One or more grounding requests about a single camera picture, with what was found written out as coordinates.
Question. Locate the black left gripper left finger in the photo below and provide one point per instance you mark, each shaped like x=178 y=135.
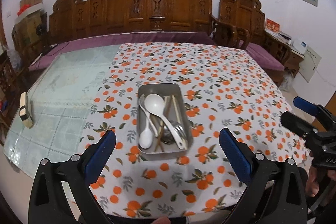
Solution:
x=80 y=171

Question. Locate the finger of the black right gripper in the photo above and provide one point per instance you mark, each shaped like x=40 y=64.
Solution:
x=306 y=106
x=297 y=125

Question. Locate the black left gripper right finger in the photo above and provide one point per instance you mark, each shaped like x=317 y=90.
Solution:
x=254 y=170

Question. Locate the light bamboo chopstick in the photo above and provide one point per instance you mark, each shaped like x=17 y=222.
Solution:
x=176 y=109

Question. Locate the metal fork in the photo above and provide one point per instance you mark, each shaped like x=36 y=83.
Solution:
x=180 y=131

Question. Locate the large metal spoon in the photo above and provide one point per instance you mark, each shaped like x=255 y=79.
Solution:
x=166 y=137

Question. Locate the person's right hand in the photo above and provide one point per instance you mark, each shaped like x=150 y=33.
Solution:
x=312 y=184

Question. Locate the person's left hand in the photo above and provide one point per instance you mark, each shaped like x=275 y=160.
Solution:
x=162 y=220

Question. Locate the purple seat cushion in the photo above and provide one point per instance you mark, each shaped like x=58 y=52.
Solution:
x=131 y=41

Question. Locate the orange print tablecloth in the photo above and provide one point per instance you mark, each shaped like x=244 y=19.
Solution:
x=221 y=87

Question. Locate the small cream black box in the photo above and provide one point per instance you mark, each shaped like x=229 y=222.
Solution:
x=25 y=111

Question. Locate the red sign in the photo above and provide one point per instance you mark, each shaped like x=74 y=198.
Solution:
x=272 y=26

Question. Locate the white plastic spoon large bowl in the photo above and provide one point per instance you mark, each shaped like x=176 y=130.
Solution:
x=155 y=105

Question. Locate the dark brown chopstick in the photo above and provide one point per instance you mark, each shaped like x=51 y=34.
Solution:
x=167 y=102

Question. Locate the carved wooden armchair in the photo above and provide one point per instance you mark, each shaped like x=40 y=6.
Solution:
x=249 y=20

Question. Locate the metal rectangular tray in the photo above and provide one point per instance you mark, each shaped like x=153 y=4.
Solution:
x=171 y=150

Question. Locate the stacked cardboard boxes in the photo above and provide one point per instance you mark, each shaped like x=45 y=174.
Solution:
x=29 y=32

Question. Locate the carved wooden sofa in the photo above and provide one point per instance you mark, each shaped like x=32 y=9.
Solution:
x=75 y=19

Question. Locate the white wall electrical box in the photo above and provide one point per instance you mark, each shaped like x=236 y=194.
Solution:
x=309 y=65

